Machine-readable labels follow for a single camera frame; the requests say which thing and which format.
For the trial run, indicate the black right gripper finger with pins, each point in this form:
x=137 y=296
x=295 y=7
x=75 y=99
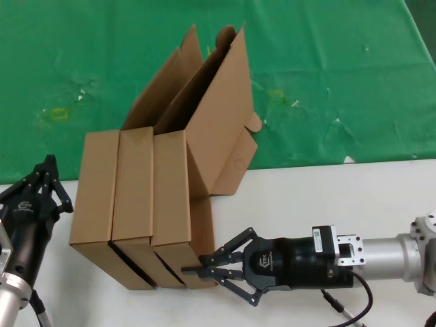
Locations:
x=218 y=274
x=221 y=258

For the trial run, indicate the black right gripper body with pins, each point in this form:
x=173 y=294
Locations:
x=293 y=265

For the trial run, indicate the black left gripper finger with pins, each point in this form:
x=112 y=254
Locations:
x=32 y=177
x=56 y=185

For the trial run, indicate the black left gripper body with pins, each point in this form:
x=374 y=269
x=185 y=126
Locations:
x=30 y=221

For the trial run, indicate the brown cardboard box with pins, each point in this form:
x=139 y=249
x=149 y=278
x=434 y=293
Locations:
x=133 y=187
x=95 y=190
x=170 y=190

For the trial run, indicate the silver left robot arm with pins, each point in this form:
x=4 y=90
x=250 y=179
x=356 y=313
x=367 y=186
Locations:
x=10 y=299

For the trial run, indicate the small white screw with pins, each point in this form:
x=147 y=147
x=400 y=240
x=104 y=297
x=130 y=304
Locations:
x=295 y=102

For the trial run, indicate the thin yellow strip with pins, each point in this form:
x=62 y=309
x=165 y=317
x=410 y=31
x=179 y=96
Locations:
x=208 y=51

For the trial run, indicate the green table cloth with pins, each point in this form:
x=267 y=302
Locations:
x=340 y=61

